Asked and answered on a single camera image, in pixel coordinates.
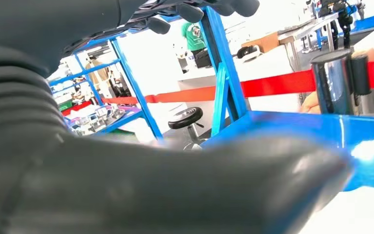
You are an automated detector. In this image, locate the black white headset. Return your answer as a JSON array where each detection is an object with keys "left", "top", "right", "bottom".
[{"left": 236, "top": 44, "right": 262, "bottom": 62}]

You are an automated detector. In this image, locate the black bag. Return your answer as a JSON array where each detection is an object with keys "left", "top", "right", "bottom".
[{"left": 194, "top": 48, "right": 213, "bottom": 69}]

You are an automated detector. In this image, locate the black stool chrome base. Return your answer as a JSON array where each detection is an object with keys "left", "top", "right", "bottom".
[{"left": 168, "top": 106, "right": 205, "bottom": 151}]

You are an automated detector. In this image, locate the stainless steel table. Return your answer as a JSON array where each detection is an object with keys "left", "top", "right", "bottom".
[{"left": 277, "top": 12, "right": 340, "bottom": 72}]

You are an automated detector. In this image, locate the blue steel shelf rack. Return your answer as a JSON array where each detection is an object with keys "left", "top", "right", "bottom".
[
  {"left": 201, "top": 5, "right": 374, "bottom": 193},
  {"left": 46, "top": 35, "right": 164, "bottom": 141}
]

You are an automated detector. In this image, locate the black chrome barrier post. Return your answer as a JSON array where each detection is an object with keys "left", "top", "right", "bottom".
[{"left": 310, "top": 48, "right": 374, "bottom": 116}]

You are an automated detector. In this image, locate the red barrier tape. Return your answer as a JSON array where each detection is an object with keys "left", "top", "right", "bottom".
[{"left": 60, "top": 60, "right": 374, "bottom": 117}]

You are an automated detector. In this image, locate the black white humanoid robot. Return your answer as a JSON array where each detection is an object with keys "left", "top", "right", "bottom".
[{"left": 330, "top": 0, "right": 354, "bottom": 50}]

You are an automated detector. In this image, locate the brown cardboard box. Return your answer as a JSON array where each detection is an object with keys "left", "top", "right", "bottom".
[{"left": 241, "top": 31, "right": 280, "bottom": 54}]

